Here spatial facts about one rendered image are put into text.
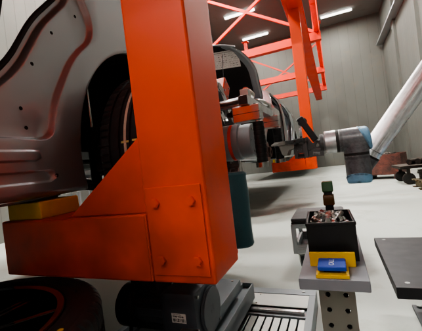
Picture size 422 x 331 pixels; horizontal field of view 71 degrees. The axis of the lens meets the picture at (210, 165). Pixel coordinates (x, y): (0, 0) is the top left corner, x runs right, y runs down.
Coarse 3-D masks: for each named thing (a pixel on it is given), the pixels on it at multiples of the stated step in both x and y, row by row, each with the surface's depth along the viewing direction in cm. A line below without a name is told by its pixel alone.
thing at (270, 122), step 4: (268, 116) 125; (272, 116) 125; (276, 116) 124; (264, 120) 126; (268, 120) 125; (272, 120) 125; (276, 120) 124; (264, 124) 126; (268, 124) 126; (272, 124) 125; (276, 124) 124; (280, 124) 128; (264, 128) 126; (268, 128) 127; (272, 128) 129
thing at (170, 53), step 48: (144, 0) 66; (192, 0) 68; (144, 48) 67; (192, 48) 65; (144, 96) 67; (192, 96) 63; (144, 144) 68; (192, 144) 64; (144, 192) 69; (192, 192) 64; (192, 240) 64
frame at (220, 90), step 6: (222, 90) 130; (222, 96) 130; (222, 114) 140; (222, 120) 139; (228, 120) 139; (222, 126) 142; (228, 162) 142; (234, 162) 142; (240, 162) 142; (228, 168) 142; (234, 168) 140; (240, 168) 141
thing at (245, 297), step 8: (248, 288) 147; (240, 296) 139; (248, 296) 138; (232, 304) 132; (240, 304) 127; (248, 304) 137; (232, 312) 125; (240, 312) 126; (224, 320) 119; (232, 320) 117; (240, 320) 125; (136, 328) 117; (216, 328) 114; (224, 328) 110; (232, 328) 116
